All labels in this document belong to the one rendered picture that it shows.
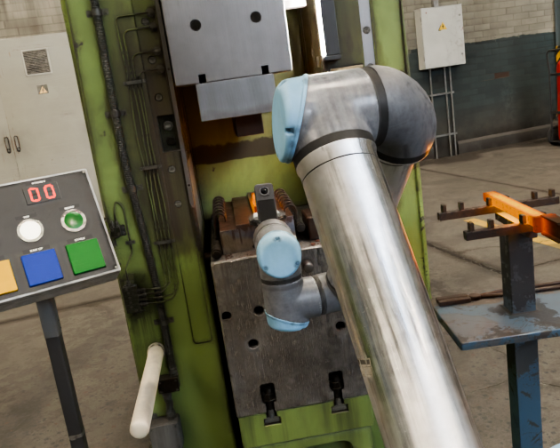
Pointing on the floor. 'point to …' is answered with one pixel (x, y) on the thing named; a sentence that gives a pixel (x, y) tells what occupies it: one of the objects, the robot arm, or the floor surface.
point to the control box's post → (61, 370)
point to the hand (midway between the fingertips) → (264, 211)
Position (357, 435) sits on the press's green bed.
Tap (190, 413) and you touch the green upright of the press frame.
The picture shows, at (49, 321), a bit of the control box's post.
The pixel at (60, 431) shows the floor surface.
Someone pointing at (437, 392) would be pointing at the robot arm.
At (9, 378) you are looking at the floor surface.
